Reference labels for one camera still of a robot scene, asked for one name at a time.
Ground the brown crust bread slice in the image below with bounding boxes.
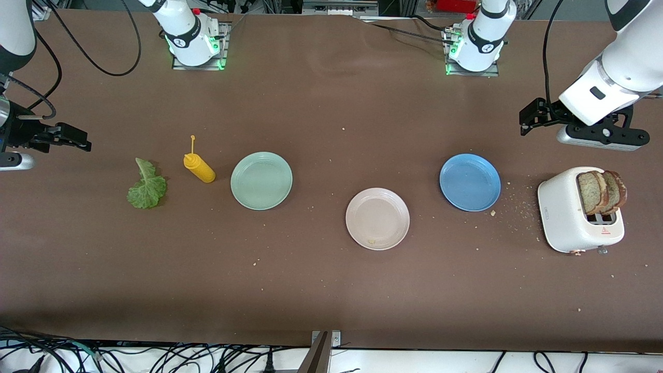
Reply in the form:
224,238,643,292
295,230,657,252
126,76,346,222
601,170,628,214
576,170,608,216

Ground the yellow squeeze bottle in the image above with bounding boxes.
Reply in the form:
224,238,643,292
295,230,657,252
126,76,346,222
183,135,216,184

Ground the blue plate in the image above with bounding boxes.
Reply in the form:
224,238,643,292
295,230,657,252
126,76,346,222
439,153,502,212

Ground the beige plate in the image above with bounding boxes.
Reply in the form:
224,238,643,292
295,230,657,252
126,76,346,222
345,188,410,251

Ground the pale green plate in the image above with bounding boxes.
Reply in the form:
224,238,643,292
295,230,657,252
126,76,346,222
230,151,294,211

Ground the green lettuce leaf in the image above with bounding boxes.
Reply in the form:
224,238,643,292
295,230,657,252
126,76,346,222
126,157,168,210

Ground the white toaster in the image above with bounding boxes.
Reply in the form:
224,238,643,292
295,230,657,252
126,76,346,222
537,166,626,255

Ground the red box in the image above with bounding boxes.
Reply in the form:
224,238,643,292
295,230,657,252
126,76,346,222
437,0,478,13

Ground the grey metal box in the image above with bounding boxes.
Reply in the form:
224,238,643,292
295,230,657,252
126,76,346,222
302,0,380,16

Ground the dark grey metal bar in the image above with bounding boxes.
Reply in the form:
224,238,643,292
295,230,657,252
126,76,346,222
298,332,332,373

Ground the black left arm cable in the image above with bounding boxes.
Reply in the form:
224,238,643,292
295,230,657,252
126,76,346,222
542,0,565,122

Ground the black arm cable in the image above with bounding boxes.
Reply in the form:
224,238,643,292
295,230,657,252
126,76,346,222
0,0,141,120
542,0,565,122

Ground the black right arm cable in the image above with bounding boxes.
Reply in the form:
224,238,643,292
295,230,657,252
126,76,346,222
0,0,141,120

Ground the black base cable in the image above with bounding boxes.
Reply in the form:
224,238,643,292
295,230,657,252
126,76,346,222
355,15,456,47

